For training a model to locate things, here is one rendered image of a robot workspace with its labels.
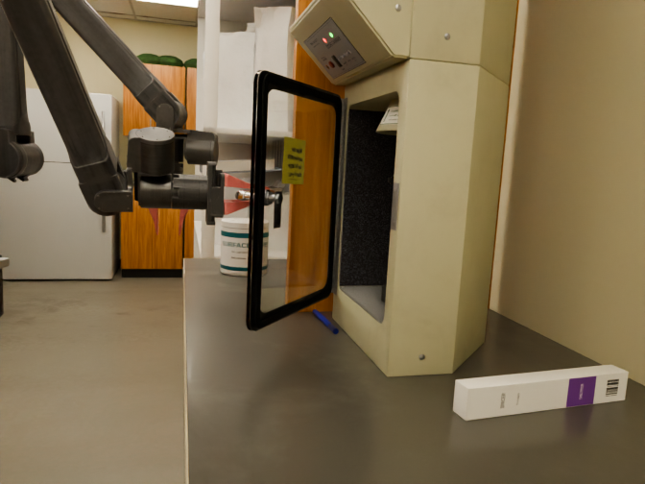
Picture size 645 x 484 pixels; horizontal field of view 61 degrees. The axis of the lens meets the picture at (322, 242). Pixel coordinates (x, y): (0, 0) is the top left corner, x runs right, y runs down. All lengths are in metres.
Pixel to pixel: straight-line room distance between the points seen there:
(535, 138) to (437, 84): 0.50
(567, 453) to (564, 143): 0.67
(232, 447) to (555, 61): 0.98
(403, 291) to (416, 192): 0.15
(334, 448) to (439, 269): 0.33
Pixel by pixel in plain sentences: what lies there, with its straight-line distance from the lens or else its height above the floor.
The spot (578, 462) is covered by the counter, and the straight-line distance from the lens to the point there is 0.72.
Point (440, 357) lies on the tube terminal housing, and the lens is 0.89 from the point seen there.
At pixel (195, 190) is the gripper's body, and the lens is 0.90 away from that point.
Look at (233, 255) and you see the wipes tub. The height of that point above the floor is 1.00.
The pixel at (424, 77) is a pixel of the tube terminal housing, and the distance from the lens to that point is 0.82.
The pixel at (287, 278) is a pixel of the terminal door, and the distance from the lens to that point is 0.94.
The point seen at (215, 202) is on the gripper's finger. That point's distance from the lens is 0.90.
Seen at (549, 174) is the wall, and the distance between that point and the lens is 1.24.
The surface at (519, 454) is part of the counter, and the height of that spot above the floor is 0.94.
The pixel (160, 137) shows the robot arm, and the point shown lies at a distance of 0.88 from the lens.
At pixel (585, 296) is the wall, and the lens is 1.15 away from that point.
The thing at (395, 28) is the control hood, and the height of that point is 1.45.
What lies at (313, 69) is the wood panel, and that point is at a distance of 1.16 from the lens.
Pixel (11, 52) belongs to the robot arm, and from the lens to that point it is 1.31.
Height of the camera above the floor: 1.26
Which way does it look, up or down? 8 degrees down
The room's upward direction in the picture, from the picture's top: 3 degrees clockwise
